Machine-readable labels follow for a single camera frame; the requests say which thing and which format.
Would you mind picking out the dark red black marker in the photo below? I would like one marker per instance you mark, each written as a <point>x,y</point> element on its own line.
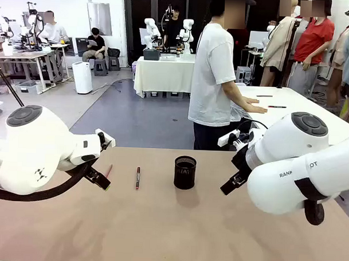
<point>277,106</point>

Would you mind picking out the person's left hand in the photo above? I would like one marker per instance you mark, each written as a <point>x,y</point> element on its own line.
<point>251,101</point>

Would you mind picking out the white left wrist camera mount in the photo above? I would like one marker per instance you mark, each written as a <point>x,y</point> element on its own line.
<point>109,140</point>

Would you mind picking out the black box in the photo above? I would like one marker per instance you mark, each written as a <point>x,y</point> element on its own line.
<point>151,54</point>

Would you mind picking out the pink pencil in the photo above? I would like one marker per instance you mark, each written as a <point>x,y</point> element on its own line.
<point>109,169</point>

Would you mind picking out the person's left forearm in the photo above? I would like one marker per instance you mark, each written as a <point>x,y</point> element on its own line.
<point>240,99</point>

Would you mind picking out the person's right hand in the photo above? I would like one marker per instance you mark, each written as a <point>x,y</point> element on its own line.
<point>255,109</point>

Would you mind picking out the standing person in black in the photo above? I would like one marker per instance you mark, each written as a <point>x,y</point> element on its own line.
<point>173,27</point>

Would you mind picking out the dark grey pen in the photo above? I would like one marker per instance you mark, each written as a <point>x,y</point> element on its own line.
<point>264,96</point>

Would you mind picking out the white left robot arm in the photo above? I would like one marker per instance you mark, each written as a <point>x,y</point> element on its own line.
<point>33,148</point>

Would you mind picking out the black bag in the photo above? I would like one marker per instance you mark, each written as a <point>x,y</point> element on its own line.
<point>113,52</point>

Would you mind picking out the table with white cloth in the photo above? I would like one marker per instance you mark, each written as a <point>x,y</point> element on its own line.
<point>165,75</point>

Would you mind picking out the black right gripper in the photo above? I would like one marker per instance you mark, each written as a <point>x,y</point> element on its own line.
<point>240,161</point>

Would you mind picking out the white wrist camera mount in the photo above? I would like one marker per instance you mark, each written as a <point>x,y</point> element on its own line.
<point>109,140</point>
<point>227,139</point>

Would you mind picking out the seated person in white shirt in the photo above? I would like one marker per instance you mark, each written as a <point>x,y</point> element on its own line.
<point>53,31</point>

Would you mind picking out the person in white t-shirt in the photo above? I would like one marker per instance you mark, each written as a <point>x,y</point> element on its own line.
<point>210,80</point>

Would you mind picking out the grey wall panel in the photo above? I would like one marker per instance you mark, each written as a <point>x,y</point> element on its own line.
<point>99,19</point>

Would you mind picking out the black tripod leg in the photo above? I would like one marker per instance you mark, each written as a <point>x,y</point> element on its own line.
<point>9,86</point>

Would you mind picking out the black mesh pen holder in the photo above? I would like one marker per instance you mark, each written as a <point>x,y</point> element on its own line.
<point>184,176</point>

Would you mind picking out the person in red shirt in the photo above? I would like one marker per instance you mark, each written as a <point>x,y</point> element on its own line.
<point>312,40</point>

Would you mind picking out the grey computer tower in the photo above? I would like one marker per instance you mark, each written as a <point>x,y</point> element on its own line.
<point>243,74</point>

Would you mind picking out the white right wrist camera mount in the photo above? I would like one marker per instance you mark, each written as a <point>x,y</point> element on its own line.
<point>227,139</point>

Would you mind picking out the red marker pen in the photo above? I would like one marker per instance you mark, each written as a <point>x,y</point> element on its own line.
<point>138,178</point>

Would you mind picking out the white air purifier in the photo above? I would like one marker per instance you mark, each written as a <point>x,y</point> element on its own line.
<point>82,78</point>

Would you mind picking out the white monitor screen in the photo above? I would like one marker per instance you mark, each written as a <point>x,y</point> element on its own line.
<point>256,39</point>

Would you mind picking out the grey plastic stool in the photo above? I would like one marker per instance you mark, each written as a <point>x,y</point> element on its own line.
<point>114,64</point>
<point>100,66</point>

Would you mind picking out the seated person in black shirt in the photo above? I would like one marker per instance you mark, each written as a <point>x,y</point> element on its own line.
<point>95,43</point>

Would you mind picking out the person's right forearm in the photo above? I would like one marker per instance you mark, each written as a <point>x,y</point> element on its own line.
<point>238,101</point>

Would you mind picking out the clear plastic bin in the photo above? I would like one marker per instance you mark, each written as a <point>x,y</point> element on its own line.
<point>27,87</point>

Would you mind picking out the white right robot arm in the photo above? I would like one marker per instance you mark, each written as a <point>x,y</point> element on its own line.
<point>291,140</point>

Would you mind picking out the white office desk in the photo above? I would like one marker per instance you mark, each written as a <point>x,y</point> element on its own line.
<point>22,55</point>

